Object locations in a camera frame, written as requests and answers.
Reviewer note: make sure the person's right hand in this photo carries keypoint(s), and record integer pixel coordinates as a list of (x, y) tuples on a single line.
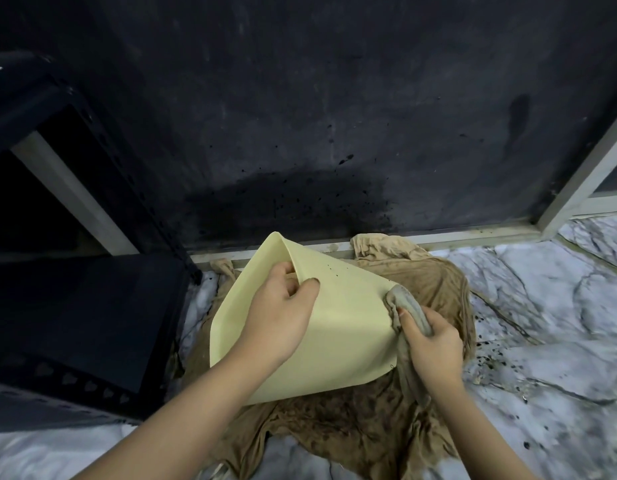
[(436, 354)]

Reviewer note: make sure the person's left hand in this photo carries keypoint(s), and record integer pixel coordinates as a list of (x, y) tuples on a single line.
[(273, 319)]

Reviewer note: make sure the person's right thumb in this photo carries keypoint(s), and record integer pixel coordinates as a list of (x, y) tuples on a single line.
[(404, 322)]

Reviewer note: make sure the person's left thumb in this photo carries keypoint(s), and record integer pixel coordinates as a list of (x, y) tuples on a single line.
[(308, 293)]

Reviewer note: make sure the grey rag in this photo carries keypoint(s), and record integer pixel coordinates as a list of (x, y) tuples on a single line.
[(407, 298)]

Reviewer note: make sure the cream flexible plastic sheet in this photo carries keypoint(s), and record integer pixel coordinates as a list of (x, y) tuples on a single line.
[(338, 334)]

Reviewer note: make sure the person's right forearm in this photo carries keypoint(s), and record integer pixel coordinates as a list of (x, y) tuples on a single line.
[(473, 434)]

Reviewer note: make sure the person's left forearm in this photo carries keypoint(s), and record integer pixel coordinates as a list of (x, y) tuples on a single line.
[(178, 419)]

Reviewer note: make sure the stained brown cloth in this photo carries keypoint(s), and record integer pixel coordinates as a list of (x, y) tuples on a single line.
[(348, 434)]

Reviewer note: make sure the black metal shelf rack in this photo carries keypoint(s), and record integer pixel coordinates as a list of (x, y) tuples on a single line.
[(88, 304)]

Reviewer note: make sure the white aluminium door frame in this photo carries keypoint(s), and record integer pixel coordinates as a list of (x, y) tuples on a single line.
[(573, 179)]

